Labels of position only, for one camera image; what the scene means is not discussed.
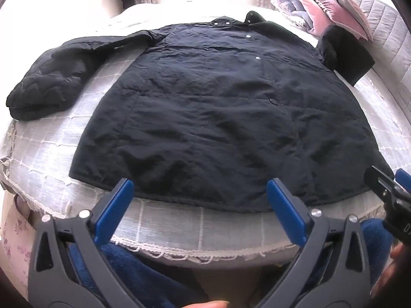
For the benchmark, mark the person's right hand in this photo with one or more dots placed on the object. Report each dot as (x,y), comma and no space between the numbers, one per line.
(396,263)

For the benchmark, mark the person's left leg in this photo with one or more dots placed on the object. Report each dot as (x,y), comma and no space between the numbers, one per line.
(144,272)

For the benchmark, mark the black quilted coat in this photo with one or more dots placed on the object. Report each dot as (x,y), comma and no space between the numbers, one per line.
(205,112)

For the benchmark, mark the pink and grey folded quilt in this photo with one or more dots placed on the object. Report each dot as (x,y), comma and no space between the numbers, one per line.
(293,6)

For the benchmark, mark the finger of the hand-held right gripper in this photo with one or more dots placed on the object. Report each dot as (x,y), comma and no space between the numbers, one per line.
(404,181)
(380,183)

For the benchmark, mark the pink velvet pillow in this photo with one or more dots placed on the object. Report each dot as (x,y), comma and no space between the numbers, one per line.
(327,11)

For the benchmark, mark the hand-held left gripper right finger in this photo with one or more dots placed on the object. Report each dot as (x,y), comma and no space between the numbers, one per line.
(285,208)

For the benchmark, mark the pink floral bed sheet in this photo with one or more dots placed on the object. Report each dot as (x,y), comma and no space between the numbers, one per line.
(17,247)

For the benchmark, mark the person's left hand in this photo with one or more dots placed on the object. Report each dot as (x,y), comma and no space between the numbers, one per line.
(210,304)

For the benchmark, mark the grey padded headboard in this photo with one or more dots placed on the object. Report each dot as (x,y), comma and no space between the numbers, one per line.
(390,35)

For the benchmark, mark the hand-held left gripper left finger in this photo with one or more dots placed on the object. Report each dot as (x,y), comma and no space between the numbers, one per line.
(117,205)

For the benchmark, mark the grey checked bedspread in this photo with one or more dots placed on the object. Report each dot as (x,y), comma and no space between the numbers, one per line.
(57,154)

